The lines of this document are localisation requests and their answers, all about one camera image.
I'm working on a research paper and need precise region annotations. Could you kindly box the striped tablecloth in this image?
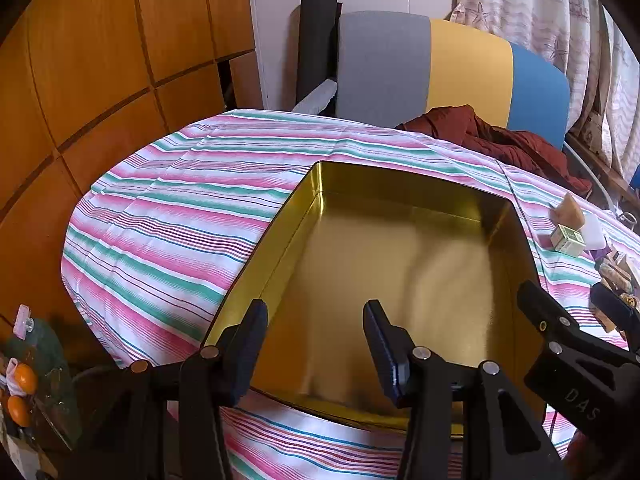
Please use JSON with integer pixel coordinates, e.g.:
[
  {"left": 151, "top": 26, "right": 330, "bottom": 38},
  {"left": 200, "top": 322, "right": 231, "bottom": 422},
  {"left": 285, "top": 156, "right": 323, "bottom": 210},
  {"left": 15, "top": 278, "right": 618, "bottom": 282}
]
[{"left": 60, "top": 108, "right": 640, "bottom": 480}]

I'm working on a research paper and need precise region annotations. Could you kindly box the green bag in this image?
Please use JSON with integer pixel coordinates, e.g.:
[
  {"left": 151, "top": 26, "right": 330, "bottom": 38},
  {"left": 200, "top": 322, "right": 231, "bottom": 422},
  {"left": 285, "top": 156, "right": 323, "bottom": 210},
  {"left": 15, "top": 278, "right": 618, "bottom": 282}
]
[{"left": 5, "top": 317, "right": 83, "bottom": 453}]

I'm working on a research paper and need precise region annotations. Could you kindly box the patterned beige curtain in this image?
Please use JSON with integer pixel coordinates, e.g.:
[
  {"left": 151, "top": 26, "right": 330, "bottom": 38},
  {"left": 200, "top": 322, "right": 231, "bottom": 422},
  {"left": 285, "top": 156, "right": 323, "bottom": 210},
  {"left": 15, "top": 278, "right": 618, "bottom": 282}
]
[{"left": 447, "top": 0, "right": 640, "bottom": 171}]

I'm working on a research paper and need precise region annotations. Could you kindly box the dark red jacket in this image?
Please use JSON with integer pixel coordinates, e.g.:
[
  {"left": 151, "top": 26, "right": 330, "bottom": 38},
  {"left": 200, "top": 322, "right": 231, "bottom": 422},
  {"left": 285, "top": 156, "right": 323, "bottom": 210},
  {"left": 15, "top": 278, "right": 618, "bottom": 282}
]
[{"left": 393, "top": 105, "right": 593, "bottom": 193}]

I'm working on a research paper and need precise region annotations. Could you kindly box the pink clip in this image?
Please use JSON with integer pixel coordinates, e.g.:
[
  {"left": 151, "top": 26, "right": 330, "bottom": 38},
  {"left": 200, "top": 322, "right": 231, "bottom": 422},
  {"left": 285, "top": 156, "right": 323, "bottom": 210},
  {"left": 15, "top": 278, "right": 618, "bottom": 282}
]
[{"left": 14, "top": 304, "right": 36, "bottom": 336}]

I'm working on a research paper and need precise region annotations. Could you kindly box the cream box with green top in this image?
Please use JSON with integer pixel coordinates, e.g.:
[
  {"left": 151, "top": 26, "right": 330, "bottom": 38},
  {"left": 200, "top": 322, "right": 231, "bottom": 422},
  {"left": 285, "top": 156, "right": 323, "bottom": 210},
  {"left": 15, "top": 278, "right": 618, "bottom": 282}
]
[{"left": 550, "top": 224, "right": 587, "bottom": 256}]

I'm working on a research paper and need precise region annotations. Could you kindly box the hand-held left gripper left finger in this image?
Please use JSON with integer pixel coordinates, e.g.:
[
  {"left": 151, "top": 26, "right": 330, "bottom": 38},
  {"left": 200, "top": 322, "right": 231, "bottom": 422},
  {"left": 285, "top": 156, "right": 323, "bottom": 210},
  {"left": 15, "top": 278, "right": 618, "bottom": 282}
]
[{"left": 75, "top": 299, "right": 269, "bottom": 480}]

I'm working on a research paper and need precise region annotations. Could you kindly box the wooden cabinet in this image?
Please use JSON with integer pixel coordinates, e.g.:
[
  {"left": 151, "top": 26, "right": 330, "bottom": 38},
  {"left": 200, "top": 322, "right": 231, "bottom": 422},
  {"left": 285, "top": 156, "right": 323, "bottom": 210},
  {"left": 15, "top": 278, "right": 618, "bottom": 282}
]
[{"left": 0, "top": 0, "right": 263, "bottom": 361}]

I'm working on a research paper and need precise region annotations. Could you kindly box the white sponge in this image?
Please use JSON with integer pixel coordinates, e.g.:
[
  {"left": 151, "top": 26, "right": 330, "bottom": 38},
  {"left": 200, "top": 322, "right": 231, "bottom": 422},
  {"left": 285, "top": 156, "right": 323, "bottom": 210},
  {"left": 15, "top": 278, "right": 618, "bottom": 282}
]
[{"left": 580, "top": 215, "right": 608, "bottom": 253}]

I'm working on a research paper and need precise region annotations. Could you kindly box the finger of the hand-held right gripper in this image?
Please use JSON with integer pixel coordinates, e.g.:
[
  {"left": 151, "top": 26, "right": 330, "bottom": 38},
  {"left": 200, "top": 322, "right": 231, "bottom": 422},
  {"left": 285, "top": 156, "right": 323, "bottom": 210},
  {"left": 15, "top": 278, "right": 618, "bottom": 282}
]
[
  {"left": 516, "top": 280, "right": 640, "bottom": 441},
  {"left": 590, "top": 282, "right": 640, "bottom": 351}
]

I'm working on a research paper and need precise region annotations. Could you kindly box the noodle snack packet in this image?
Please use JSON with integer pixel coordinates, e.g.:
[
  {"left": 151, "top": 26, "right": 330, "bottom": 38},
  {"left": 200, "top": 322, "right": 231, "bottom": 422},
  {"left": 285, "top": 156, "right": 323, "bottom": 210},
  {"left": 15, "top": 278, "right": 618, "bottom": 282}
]
[{"left": 597, "top": 252, "right": 640, "bottom": 296}]

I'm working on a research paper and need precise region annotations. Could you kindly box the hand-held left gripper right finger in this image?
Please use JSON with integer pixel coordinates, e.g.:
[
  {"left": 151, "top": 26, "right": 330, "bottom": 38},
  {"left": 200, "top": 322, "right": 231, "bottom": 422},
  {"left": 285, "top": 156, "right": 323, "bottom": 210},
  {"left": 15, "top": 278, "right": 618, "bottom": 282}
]
[{"left": 362, "top": 299, "right": 568, "bottom": 480}]

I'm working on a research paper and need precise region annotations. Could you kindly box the mustard yellow sponge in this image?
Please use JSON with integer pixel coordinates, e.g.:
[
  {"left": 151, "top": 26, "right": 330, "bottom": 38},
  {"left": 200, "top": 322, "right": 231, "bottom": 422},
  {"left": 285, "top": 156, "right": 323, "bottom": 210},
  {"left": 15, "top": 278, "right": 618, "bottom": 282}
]
[{"left": 550, "top": 194, "right": 587, "bottom": 228}]

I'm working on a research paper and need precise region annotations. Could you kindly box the gold tin box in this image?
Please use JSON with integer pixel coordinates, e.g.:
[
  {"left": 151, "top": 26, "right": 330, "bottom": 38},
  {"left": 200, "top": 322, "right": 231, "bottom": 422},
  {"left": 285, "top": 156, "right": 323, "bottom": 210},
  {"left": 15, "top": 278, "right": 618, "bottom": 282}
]
[{"left": 200, "top": 161, "right": 548, "bottom": 441}]

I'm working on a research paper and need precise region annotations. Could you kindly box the wooden side table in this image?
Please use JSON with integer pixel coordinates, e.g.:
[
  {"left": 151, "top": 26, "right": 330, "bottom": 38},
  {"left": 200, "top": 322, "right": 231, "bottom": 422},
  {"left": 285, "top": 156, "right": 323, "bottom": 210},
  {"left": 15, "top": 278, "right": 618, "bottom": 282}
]
[{"left": 565, "top": 130, "right": 640, "bottom": 203}]

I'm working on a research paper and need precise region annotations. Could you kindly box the orange fruit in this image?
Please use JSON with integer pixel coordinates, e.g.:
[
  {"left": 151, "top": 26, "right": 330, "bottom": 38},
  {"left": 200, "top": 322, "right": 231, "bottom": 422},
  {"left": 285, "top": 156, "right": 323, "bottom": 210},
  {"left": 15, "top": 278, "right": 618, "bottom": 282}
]
[
  {"left": 6, "top": 395, "right": 31, "bottom": 426},
  {"left": 14, "top": 364, "right": 38, "bottom": 393}
]

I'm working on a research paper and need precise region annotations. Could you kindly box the grey yellow blue chair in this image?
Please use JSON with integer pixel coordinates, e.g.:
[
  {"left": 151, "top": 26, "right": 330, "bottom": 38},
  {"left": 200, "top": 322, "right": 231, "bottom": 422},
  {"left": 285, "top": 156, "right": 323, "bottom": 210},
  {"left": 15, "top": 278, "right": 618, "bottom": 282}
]
[{"left": 292, "top": 10, "right": 613, "bottom": 211}]

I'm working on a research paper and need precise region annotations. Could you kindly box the cardboard box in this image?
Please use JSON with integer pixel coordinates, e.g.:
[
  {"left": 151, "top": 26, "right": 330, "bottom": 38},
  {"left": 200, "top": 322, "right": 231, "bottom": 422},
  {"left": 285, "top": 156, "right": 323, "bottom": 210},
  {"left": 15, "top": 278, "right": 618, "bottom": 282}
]
[{"left": 580, "top": 105, "right": 608, "bottom": 146}]

